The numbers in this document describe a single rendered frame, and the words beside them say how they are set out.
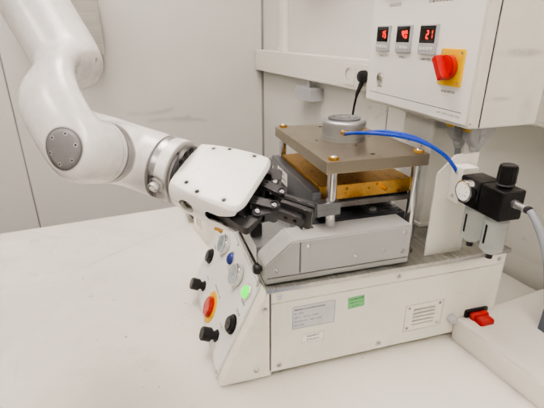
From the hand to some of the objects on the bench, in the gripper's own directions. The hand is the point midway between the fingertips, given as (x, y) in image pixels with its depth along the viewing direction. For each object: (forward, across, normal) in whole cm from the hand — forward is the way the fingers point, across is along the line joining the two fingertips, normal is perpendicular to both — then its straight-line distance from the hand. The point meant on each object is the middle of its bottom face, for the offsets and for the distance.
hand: (297, 211), depth 49 cm
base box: (+6, -14, -42) cm, 45 cm away
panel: (-17, +2, -40) cm, 43 cm away
